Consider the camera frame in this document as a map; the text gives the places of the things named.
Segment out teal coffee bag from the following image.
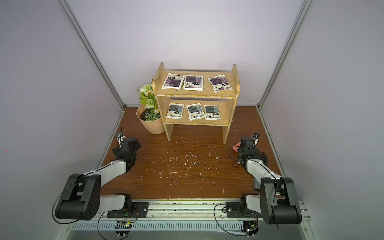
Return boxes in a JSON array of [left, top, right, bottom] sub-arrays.
[[186, 103, 205, 121], [166, 103, 185, 120], [204, 105, 221, 120]]

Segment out purple coffee bag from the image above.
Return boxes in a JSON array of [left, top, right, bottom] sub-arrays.
[[183, 75, 204, 91], [162, 73, 185, 90], [208, 75, 232, 93]]

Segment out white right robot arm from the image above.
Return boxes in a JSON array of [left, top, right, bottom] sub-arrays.
[[238, 134, 302, 225]]

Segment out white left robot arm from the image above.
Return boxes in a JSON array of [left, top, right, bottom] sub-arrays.
[[52, 134, 141, 222]]

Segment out wooden two-tier shelf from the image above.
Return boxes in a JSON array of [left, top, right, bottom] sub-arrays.
[[153, 62, 241, 144]]

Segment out pink plastic scoop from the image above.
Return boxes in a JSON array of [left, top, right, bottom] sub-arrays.
[[233, 142, 241, 152]]

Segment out black glove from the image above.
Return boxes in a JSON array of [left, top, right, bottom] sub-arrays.
[[254, 152, 268, 191]]

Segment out green artificial flower plant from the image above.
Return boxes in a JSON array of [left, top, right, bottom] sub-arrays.
[[138, 84, 161, 122]]

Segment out left connector board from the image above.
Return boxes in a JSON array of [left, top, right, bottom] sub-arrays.
[[115, 221, 133, 239]]

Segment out connector board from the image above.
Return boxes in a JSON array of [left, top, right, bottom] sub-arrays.
[[115, 221, 133, 239], [242, 221, 259, 238]]

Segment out right connector board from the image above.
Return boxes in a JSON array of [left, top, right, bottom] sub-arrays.
[[242, 221, 259, 238]]

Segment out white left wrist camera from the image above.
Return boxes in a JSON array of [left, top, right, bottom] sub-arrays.
[[116, 132, 126, 148]]

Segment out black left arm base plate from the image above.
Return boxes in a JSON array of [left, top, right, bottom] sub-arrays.
[[107, 202, 149, 219]]

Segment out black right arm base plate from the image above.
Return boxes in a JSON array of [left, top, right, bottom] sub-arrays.
[[225, 202, 252, 219]]

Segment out aluminium front rail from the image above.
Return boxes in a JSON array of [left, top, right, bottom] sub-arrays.
[[64, 198, 311, 222]]

